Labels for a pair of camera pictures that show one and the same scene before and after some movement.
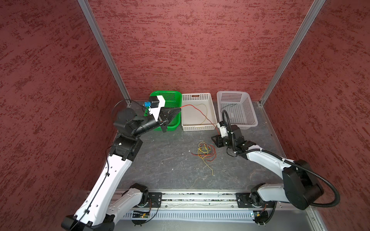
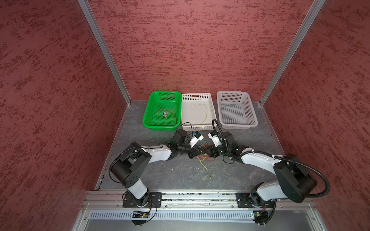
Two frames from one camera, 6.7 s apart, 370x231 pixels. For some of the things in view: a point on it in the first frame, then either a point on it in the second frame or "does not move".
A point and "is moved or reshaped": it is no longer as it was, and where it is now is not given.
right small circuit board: [260, 217] does not move
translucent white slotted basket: [239, 107] does not move
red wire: [204, 116] is moved or reshaped
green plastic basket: [173, 100] does not move
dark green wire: [227, 105] does not move
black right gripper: [218, 139] → [212, 151]
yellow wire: [206, 112] does not move
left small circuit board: [139, 215] does not move
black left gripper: [165, 120] → [194, 152]
